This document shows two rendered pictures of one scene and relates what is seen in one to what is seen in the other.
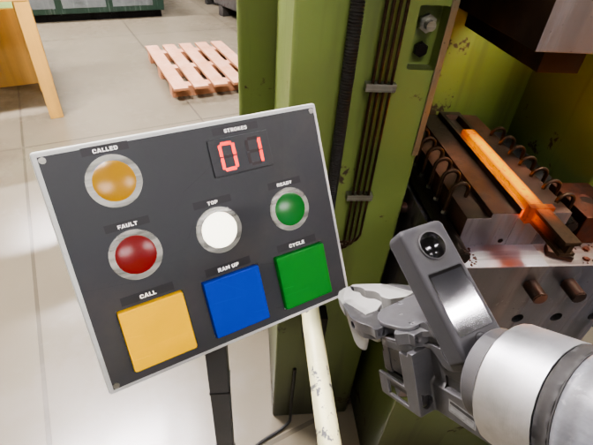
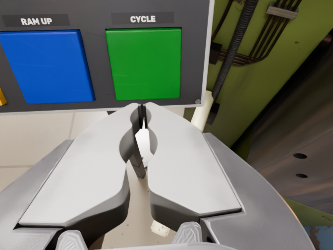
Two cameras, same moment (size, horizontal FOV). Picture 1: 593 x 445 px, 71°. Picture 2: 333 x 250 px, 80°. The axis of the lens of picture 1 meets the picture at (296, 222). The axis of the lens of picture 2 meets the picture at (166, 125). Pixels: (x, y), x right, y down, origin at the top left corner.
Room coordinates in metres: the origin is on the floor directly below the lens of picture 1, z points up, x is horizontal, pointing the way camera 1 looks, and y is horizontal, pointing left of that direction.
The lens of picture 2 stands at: (0.28, -0.11, 1.17)
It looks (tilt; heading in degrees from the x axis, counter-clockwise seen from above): 63 degrees down; 27
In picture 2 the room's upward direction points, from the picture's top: 3 degrees clockwise
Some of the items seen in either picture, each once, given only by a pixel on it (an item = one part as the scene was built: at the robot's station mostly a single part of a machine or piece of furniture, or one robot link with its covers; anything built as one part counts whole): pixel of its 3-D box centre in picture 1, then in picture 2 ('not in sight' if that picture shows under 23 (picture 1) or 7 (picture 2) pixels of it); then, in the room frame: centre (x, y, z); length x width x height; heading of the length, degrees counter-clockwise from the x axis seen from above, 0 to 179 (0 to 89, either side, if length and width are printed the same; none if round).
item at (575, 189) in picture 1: (580, 212); not in sight; (0.70, -0.57, 0.95); 0.12 x 0.09 x 0.07; 8
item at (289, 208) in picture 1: (289, 208); not in sight; (0.44, 0.01, 1.09); 0.05 x 0.03 x 0.04; 98
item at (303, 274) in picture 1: (303, 275); (146, 65); (0.41, -0.01, 1.01); 0.07 x 0.05 x 0.07; 123
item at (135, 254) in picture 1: (136, 254); not in sight; (0.34, 0.18, 1.09); 0.05 x 0.03 x 0.04; 98
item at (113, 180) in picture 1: (114, 181); not in sight; (0.37, 0.20, 1.16); 0.05 x 0.03 x 0.04; 98
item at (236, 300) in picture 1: (236, 299); (52, 69); (0.35, 0.07, 1.01); 0.07 x 0.05 x 0.07; 123
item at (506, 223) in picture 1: (468, 168); not in sight; (0.83, -0.38, 0.96); 0.42 x 0.20 x 0.09; 8
